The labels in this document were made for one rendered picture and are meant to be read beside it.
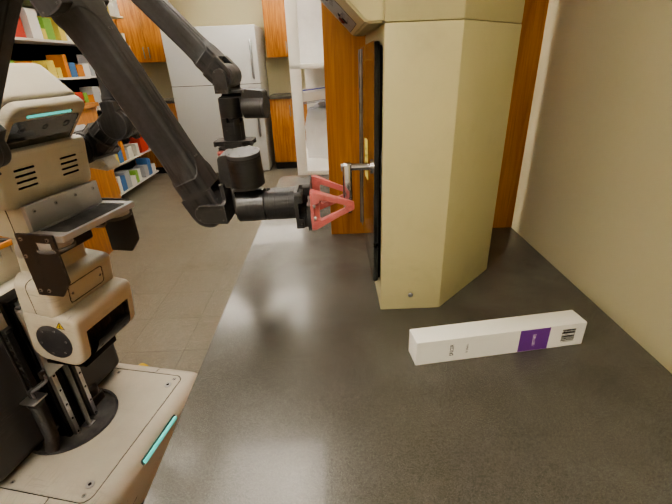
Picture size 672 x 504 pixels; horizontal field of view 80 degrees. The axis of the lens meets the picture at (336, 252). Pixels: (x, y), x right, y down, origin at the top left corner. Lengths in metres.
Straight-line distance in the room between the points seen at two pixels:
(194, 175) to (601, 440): 0.68
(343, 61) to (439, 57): 0.39
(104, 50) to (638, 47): 0.83
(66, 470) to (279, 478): 1.13
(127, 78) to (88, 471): 1.18
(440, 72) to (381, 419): 0.49
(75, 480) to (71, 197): 0.84
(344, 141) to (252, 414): 0.67
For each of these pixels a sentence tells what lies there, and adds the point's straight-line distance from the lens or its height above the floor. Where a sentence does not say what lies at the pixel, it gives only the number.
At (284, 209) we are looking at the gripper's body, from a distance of 0.70.
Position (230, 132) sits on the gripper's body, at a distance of 1.10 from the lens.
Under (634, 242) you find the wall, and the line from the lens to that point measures 0.85.
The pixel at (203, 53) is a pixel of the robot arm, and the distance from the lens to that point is 1.10.
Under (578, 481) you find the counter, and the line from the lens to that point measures 0.57.
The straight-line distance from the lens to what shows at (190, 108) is 5.82.
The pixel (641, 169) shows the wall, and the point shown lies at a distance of 0.84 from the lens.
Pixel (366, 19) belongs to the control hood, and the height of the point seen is 1.41.
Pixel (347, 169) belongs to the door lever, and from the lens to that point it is 0.69.
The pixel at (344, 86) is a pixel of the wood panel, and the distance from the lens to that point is 1.00.
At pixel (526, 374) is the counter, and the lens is 0.67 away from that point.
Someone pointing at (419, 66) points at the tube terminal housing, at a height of 1.35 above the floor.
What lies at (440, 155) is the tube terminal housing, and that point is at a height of 1.23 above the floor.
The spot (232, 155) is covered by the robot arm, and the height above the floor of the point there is 1.23.
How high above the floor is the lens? 1.37
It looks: 26 degrees down
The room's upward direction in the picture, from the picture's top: 2 degrees counter-clockwise
